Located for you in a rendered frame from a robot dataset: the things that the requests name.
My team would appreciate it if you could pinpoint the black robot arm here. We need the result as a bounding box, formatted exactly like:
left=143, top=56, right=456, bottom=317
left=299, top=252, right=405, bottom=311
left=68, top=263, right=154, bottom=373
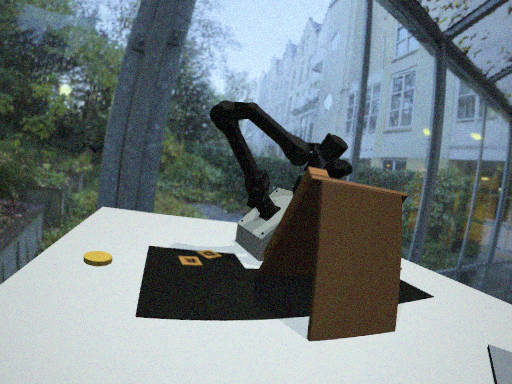
left=210, top=101, right=353, bottom=221

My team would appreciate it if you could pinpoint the tan wooden board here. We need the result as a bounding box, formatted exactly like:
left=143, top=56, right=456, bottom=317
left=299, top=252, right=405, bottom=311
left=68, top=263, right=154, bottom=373
left=257, top=166, right=408, bottom=342

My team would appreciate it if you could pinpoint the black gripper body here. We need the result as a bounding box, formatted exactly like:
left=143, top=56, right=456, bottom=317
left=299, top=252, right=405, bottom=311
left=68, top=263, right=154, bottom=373
left=293, top=166, right=337, bottom=195

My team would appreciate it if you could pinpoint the yellow flat disc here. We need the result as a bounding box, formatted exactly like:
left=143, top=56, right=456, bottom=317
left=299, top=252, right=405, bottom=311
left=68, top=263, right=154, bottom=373
left=84, top=251, right=113, bottom=267

